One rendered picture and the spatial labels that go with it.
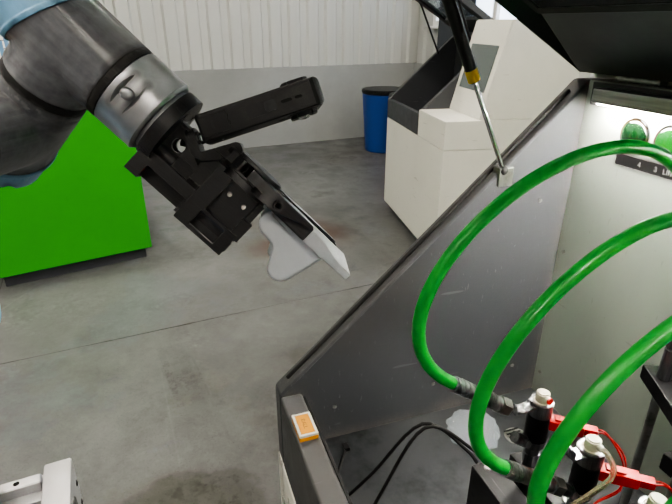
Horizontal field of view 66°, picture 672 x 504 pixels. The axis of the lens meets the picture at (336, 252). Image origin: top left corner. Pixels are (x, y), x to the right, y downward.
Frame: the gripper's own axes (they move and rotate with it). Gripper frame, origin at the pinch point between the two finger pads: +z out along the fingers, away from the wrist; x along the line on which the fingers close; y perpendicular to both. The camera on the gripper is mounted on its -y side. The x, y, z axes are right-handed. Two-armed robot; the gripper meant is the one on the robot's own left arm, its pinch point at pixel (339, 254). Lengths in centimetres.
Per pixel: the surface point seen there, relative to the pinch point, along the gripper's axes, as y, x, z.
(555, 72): -155, -263, 79
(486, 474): 8.7, -10.5, 38.1
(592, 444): -3.8, 2.8, 33.3
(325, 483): 25.5, -14.9, 24.7
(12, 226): 141, -283, -93
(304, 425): 24.6, -24.6, 20.6
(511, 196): -15.2, 2.6, 7.4
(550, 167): -19.8, 2.2, 8.3
